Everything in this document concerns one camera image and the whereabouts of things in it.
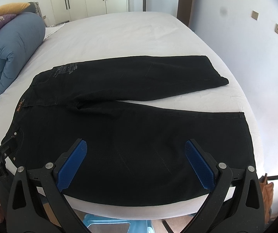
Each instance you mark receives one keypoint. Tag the orange bag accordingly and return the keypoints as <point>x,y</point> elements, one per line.
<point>267,190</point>

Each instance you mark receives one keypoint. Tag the blue rolled duvet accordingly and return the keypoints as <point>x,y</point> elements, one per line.
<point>19,39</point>

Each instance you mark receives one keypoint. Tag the upper wall socket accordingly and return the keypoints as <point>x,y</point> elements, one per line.
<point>255,15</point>

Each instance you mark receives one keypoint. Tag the yellow pillow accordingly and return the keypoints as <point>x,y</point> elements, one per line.
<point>13,8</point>

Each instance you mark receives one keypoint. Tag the grey pillow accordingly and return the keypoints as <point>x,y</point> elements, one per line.
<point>34,8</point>

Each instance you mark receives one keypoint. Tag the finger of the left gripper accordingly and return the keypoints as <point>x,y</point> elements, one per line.
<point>9,146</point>

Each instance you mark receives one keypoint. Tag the black jeans pants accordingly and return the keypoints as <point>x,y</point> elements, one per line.
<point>135,153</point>

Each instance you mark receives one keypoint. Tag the blue plastic stool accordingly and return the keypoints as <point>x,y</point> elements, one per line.
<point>133,225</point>

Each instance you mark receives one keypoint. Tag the white bed mattress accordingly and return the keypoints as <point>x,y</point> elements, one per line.
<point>130,35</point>

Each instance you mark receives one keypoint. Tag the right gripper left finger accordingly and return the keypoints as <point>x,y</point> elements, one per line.
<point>68,164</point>

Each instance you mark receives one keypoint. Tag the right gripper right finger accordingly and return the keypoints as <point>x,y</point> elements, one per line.
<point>202,164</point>

